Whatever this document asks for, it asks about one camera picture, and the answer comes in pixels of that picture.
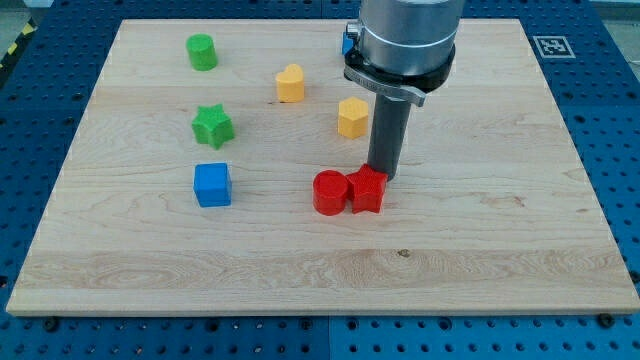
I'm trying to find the red cylinder block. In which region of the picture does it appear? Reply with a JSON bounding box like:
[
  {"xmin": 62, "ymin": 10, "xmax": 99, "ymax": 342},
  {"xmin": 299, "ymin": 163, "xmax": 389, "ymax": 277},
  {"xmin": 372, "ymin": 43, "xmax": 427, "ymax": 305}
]
[{"xmin": 312, "ymin": 170, "xmax": 349, "ymax": 216}]

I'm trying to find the white fiducial marker tag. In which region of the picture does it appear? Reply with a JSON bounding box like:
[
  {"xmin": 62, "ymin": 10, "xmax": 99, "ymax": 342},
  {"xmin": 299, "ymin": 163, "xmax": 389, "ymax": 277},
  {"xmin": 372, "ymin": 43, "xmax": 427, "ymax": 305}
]
[{"xmin": 533, "ymin": 35, "xmax": 575, "ymax": 59}]

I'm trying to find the red star block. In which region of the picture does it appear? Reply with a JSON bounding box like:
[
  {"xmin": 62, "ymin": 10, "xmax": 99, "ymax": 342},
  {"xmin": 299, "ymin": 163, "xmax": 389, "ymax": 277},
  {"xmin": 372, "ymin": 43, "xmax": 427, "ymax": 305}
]
[{"xmin": 346, "ymin": 164, "xmax": 388, "ymax": 214}]

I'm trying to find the yellow hexagon block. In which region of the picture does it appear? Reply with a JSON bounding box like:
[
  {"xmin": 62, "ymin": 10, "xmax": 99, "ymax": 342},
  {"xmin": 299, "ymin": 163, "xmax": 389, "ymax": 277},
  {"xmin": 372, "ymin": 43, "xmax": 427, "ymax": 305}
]
[{"xmin": 337, "ymin": 97, "xmax": 369, "ymax": 139}]

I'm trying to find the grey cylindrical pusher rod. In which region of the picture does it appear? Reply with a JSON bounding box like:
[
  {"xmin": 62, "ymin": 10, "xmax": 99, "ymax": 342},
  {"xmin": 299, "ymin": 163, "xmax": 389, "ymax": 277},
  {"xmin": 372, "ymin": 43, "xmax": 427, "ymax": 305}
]
[{"xmin": 367, "ymin": 94, "xmax": 411, "ymax": 181}]

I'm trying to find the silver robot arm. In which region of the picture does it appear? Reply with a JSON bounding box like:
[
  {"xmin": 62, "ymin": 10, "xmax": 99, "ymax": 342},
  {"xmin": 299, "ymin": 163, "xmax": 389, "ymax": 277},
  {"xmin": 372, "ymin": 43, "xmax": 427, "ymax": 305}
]
[{"xmin": 344, "ymin": 0, "xmax": 465, "ymax": 179}]

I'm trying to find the blue block behind arm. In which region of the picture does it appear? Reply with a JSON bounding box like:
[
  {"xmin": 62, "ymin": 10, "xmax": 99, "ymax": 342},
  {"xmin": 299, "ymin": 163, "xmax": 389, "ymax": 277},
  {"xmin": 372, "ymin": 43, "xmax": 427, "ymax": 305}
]
[{"xmin": 341, "ymin": 32, "xmax": 354, "ymax": 55}]

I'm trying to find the wooden board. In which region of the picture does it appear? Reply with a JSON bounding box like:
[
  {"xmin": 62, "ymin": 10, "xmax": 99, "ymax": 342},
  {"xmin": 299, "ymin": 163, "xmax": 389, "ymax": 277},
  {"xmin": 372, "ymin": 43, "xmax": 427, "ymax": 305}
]
[{"xmin": 7, "ymin": 19, "xmax": 639, "ymax": 317}]

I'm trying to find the green star block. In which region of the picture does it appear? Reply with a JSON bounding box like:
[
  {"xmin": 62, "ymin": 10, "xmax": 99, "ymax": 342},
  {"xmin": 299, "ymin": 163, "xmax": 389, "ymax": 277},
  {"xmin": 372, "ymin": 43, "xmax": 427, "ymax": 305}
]
[{"xmin": 191, "ymin": 104, "xmax": 235, "ymax": 150}]

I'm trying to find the blue cube block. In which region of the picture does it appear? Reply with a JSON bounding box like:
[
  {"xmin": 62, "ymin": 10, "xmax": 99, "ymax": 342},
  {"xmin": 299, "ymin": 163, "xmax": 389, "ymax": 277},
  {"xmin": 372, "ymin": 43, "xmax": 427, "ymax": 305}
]
[{"xmin": 193, "ymin": 163, "xmax": 232, "ymax": 207}]

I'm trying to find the green cylinder block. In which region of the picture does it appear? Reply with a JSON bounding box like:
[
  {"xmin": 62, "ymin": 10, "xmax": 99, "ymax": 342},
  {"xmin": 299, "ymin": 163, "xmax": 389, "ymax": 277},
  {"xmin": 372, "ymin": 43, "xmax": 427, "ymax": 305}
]
[{"xmin": 186, "ymin": 33, "xmax": 218, "ymax": 71}]

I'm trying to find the yellow heart block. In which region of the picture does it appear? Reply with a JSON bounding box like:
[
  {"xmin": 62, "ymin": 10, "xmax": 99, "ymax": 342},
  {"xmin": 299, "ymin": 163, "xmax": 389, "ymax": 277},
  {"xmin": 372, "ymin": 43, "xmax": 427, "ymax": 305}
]
[{"xmin": 275, "ymin": 64, "xmax": 305, "ymax": 103}]

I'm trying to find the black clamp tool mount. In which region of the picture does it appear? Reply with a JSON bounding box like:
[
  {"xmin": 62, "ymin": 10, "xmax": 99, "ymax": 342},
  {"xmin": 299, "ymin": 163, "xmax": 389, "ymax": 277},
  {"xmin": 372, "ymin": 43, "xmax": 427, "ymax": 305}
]
[{"xmin": 344, "ymin": 47, "xmax": 455, "ymax": 107}]

